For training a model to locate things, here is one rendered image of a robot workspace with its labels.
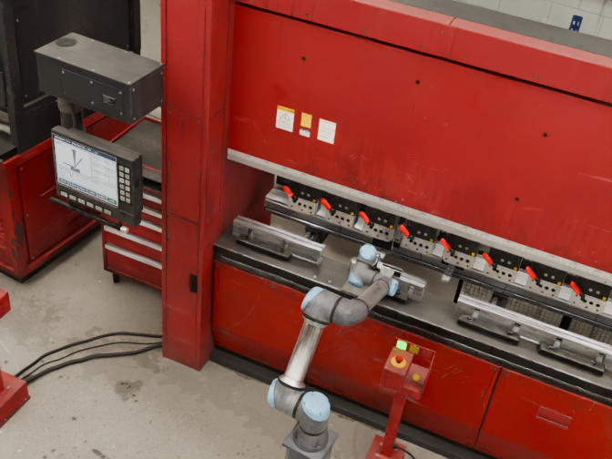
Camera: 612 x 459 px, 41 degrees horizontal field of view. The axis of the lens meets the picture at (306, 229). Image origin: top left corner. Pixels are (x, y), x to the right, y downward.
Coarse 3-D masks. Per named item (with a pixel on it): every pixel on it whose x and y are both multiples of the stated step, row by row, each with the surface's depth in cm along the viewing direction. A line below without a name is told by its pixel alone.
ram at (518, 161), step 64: (256, 64) 370; (320, 64) 357; (384, 64) 344; (448, 64) 333; (256, 128) 389; (384, 128) 361; (448, 128) 348; (512, 128) 336; (576, 128) 325; (384, 192) 378; (448, 192) 364; (512, 192) 351; (576, 192) 339; (576, 256) 355
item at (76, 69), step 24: (48, 48) 348; (72, 48) 351; (96, 48) 353; (120, 48) 355; (48, 72) 349; (72, 72) 343; (96, 72) 336; (120, 72) 338; (144, 72) 340; (72, 96) 349; (96, 96) 343; (120, 96) 336; (144, 96) 343; (72, 120) 373; (120, 120) 344
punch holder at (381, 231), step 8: (368, 208) 386; (368, 216) 389; (376, 216) 387; (384, 216) 385; (392, 216) 383; (400, 216) 391; (368, 224) 392; (376, 224) 390; (384, 224) 388; (392, 224) 386; (368, 232) 394; (376, 232) 392; (384, 232) 390; (392, 232) 388; (384, 240) 392
